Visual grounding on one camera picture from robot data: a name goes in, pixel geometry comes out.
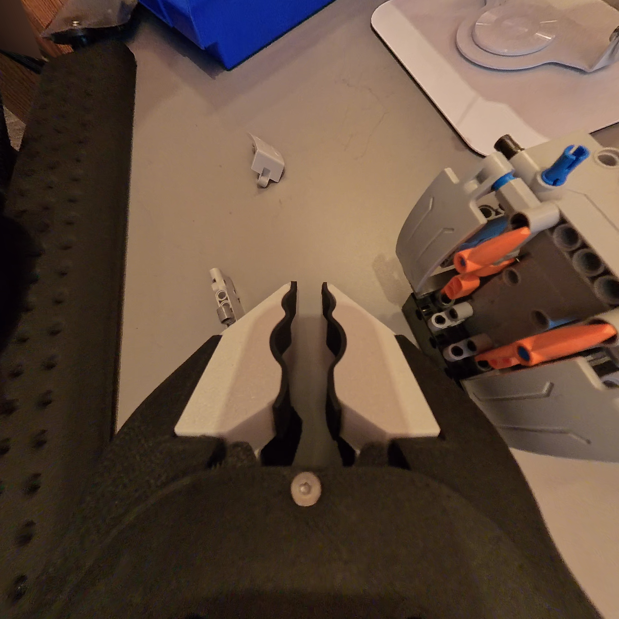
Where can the grey orange toy brick model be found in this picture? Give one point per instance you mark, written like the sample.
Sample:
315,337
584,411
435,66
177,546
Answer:
537,300

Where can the white stand with base plate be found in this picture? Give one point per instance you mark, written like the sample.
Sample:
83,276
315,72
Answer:
498,106

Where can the blue plastic bin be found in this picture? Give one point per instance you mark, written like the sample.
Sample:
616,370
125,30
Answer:
251,26

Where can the black studded foam pad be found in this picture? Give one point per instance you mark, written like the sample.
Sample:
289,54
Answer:
67,217

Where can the small grey curved brick piece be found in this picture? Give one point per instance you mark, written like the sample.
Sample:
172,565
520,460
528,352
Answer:
267,159

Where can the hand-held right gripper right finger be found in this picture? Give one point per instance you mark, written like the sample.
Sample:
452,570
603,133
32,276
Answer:
387,387

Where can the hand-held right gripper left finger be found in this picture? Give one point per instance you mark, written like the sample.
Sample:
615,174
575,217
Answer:
227,387

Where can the light grey holed brick beam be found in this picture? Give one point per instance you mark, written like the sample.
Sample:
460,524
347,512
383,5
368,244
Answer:
226,296

